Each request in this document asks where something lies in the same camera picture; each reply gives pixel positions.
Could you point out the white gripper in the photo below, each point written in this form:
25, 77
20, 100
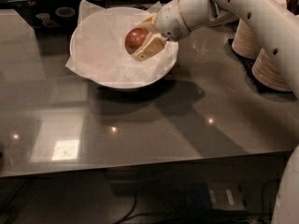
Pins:
169, 22

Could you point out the red apple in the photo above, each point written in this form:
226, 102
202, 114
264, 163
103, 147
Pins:
135, 39

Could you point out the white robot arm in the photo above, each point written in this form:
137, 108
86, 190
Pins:
275, 27

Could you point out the white bowl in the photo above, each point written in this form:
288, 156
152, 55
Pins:
124, 84

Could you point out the white paper liner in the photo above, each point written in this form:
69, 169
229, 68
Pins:
99, 44

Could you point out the black mat under stacks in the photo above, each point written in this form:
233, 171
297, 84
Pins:
258, 86

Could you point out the front stack of paper bowls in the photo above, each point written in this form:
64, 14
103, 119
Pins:
267, 73

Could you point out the dark box under table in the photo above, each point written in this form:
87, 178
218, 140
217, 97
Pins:
215, 198

